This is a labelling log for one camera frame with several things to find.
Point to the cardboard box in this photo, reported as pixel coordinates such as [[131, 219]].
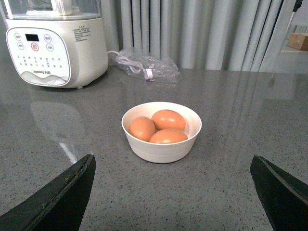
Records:
[[298, 41]]

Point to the white bowl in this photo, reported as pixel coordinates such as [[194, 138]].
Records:
[[162, 153]]

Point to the white soy milk maker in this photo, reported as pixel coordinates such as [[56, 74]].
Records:
[[56, 43]]

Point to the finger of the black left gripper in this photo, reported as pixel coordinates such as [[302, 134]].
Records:
[[58, 206], [283, 196]]

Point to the brown egg bowl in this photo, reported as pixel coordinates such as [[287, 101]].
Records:
[[142, 128], [166, 118]]

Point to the brown egg bowl back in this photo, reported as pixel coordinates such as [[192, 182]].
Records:
[[166, 118]]

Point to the clear plastic bag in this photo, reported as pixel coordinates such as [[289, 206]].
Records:
[[143, 65]]

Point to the brown egg in bowl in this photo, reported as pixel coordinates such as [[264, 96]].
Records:
[[168, 136]]

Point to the brown egg bowl left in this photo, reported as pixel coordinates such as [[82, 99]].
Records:
[[142, 128]]

